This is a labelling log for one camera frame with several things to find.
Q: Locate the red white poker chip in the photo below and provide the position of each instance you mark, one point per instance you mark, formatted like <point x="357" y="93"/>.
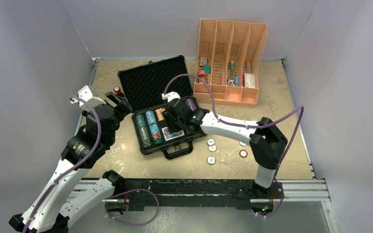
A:
<point x="243" y="153"/>

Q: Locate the white red box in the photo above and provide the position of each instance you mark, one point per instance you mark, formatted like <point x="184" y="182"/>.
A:
<point x="249" y="80"/>

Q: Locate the red playing card deck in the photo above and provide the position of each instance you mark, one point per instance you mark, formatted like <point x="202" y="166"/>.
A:
<point x="159" y="113"/>

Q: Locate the pink tape roll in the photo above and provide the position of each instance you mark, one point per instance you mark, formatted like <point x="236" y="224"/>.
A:
<point x="202" y="74"/>

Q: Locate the purple chip row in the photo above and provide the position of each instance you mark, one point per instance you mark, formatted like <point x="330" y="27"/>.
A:
<point x="191" y="104"/>

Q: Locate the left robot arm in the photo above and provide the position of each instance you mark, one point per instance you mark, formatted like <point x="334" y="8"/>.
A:
<point x="52" y="212"/>

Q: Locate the blue red green chip row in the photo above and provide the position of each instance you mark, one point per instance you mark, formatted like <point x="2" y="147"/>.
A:
<point x="156" y="135"/>

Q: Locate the orange desk organizer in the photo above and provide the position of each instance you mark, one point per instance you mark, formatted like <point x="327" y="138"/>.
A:
<point x="226" y="50"/>

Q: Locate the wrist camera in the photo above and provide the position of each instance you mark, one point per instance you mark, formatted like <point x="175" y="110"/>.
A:
<point x="170" y="96"/>
<point x="89" y="95"/>

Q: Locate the blue playing card deck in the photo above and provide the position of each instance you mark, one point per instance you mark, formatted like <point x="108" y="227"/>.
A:
<point x="170" y="136"/>

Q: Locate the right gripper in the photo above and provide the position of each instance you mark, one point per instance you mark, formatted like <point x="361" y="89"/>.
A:
<point x="172" y="126"/>

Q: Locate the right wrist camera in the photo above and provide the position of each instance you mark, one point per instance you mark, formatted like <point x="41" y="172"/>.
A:
<point x="170" y="96"/>

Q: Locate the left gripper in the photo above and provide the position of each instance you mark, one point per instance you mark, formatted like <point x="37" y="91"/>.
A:
<point x="121" y="102"/>

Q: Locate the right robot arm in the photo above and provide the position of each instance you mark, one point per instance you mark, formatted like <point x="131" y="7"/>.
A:
<point x="267" y="142"/>

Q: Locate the white blue 10 chip stack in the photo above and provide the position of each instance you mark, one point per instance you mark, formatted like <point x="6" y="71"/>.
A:
<point x="151" y="118"/>

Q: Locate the black poker case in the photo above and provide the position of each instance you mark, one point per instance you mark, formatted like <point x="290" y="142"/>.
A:
<point x="143" y="87"/>

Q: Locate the red black small bottle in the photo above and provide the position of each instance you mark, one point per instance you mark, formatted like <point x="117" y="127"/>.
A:
<point x="117" y="90"/>

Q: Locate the dark green 50 chip stack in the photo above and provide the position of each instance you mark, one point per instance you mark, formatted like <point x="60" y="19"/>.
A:
<point x="141" y="122"/>

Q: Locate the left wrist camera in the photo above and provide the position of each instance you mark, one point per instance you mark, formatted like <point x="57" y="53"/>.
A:
<point x="89" y="95"/>

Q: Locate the black aluminium base frame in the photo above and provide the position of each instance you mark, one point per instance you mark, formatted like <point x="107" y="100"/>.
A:
<point x="138" y="193"/>

